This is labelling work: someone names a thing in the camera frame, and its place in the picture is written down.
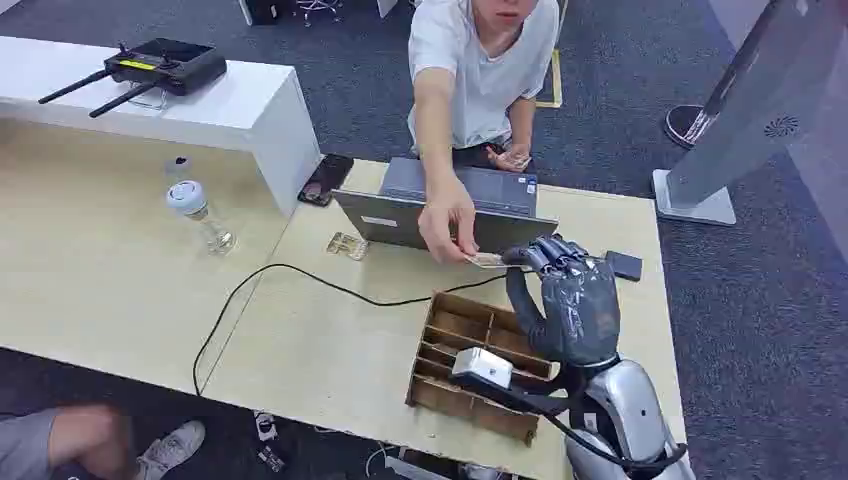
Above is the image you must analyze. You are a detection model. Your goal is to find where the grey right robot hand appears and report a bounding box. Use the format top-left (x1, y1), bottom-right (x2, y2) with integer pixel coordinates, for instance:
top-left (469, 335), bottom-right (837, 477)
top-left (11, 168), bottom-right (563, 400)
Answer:
top-left (501, 234), bottom-right (623, 369)

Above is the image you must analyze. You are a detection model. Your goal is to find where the printed card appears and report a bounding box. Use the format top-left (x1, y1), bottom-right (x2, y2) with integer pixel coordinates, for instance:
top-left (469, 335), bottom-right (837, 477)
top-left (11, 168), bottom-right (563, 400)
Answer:
top-left (464, 252), bottom-right (531, 271)

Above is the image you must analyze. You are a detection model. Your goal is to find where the small black square pad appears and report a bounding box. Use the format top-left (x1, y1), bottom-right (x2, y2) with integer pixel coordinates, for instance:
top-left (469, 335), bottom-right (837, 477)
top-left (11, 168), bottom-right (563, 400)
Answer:
top-left (604, 250), bottom-right (644, 283)

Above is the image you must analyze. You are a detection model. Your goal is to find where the wooden card box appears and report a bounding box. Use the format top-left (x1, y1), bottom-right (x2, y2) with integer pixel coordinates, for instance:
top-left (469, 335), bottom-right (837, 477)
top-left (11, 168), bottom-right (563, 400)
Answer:
top-left (405, 290), bottom-right (561, 447)

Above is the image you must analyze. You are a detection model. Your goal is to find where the person's right hand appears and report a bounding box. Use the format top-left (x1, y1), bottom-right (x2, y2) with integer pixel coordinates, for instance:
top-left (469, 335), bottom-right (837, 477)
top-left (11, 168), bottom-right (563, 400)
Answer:
top-left (417, 180), bottom-right (480, 266)

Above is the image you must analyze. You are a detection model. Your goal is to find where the person's hand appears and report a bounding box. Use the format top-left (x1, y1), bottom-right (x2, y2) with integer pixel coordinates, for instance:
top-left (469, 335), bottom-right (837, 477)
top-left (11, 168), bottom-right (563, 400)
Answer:
top-left (485, 142), bottom-right (533, 174)
top-left (417, 180), bottom-right (480, 266)

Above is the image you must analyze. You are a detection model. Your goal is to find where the grey laptop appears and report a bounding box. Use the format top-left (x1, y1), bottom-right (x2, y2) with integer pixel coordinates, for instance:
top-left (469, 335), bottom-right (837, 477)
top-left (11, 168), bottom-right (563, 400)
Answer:
top-left (331, 156), bottom-right (560, 254)

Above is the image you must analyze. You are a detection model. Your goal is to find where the person's left hand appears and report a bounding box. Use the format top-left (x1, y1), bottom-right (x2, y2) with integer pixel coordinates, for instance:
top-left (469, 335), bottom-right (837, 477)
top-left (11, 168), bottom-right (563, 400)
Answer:
top-left (485, 142), bottom-right (533, 174)

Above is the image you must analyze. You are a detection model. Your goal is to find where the round black stand base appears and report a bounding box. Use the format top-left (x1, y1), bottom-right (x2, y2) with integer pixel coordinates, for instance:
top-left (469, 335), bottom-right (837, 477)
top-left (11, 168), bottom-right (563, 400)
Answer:
top-left (665, 103), bottom-right (718, 149)

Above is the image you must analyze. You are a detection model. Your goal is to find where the clear plastic card holder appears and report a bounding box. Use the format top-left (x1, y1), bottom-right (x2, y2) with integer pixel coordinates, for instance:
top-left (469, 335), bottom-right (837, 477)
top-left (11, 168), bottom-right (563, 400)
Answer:
top-left (325, 231), bottom-right (370, 262)

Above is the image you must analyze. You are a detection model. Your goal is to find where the person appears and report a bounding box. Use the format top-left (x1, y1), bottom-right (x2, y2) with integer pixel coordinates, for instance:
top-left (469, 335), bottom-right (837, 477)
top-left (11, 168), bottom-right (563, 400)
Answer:
top-left (405, 0), bottom-right (562, 266)

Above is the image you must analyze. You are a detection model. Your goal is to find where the grey floor stand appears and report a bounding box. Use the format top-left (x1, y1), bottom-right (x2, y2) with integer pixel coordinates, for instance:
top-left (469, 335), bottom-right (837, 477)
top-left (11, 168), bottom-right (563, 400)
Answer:
top-left (651, 0), bottom-right (848, 227)

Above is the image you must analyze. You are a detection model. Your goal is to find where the black smartphone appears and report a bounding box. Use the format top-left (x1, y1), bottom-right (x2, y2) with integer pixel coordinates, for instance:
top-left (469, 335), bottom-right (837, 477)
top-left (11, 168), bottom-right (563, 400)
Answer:
top-left (297, 153), bottom-right (355, 208)

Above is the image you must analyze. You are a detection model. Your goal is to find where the clear plastic water bottle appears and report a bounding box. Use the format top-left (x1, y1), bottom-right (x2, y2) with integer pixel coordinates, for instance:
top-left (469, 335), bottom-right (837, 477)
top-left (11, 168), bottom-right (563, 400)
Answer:
top-left (165, 180), bottom-right (238, 257)

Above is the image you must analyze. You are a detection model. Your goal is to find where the white shelf riser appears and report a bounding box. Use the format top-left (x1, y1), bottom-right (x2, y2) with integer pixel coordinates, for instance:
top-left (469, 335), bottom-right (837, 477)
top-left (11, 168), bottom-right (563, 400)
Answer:
top-left (0, 35), bottom-right (324, 219)

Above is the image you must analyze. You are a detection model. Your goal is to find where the black remote controller with antennas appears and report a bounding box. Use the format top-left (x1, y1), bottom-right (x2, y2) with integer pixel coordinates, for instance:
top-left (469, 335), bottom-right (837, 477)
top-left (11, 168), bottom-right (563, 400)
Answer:
top-left (37, 37), bottom-right (229, 120)

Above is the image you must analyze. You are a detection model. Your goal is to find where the person's leg with sneaker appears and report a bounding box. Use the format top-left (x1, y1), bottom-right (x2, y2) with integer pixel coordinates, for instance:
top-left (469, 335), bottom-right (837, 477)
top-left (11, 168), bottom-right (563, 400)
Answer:
top-left (0, 404), bottom-right (207, 480)

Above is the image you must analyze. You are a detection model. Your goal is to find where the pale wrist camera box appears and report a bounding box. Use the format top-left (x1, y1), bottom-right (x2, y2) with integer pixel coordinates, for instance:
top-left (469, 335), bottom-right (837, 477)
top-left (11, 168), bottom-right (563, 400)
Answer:
top-left (451, 347), bottom-right (515, 391)

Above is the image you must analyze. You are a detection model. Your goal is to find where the black cable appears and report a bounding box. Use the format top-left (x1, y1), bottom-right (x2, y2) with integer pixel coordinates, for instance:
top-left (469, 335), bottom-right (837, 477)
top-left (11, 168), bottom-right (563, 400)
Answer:
top-left (192, 262), bottom-right (510, 397)

